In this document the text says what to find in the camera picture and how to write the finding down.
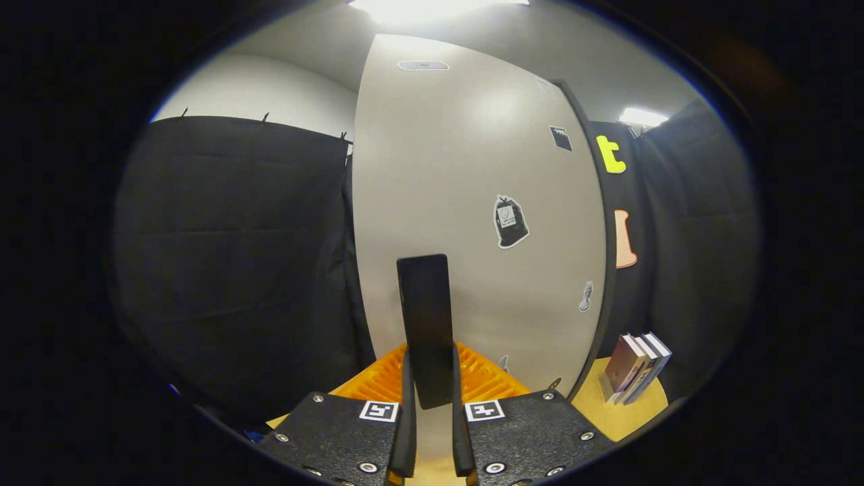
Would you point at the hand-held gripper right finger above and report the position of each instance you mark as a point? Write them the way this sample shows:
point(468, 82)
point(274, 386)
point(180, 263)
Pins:
point(533, 439)

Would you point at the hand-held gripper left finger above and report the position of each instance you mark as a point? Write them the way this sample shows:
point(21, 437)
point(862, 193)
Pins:
point(337, 439)

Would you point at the maroon cover book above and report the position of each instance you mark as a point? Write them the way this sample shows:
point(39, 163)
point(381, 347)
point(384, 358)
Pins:
point(622, 364)

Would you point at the white striped spine book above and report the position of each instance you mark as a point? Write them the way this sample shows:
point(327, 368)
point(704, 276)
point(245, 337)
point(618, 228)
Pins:
point(644, 371)

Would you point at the grey blue cover book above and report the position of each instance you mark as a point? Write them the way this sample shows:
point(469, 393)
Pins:
point(658, 361)

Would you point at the black backdrop cloth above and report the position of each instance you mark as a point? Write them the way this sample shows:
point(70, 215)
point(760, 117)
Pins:
point(229, 270)

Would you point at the dark grey cabinet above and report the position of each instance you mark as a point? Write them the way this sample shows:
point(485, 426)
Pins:
point(604, 202)

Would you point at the small ceiling light panel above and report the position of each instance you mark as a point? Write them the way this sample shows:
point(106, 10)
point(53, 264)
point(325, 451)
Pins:
point(642, 117)

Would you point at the large bright ceiling light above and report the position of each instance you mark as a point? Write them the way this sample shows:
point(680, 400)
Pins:
point(432, 8)

